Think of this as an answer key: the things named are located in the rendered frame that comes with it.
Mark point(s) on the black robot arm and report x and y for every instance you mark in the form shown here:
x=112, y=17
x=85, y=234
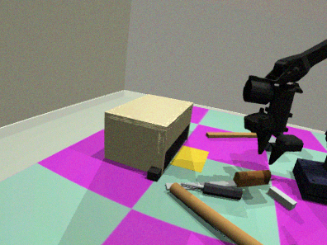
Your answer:
x=263, y=91

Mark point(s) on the brown cylinder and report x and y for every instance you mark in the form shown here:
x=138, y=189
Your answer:
x=241, y=179

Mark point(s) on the beige low cabinet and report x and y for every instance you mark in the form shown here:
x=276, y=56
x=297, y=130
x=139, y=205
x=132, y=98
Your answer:
x=147, y=132

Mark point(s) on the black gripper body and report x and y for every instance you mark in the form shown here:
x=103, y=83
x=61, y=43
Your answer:
x=286, y=142

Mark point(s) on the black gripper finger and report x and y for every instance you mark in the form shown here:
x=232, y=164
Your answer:
x=275, y=154
x=263, y=138

